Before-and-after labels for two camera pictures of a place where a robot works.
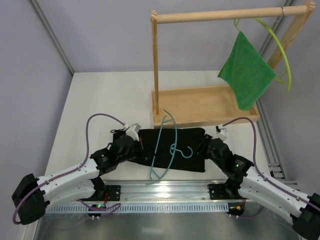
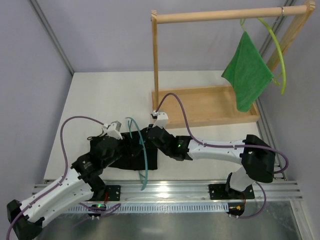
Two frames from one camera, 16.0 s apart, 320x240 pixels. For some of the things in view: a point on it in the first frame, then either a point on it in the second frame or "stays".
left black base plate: (114, 192) stays
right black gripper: (206, 144) → (152, 132)
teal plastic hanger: (174, 151) → (145, 151)
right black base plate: (217, 191) stays
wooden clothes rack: (211, 105) stays
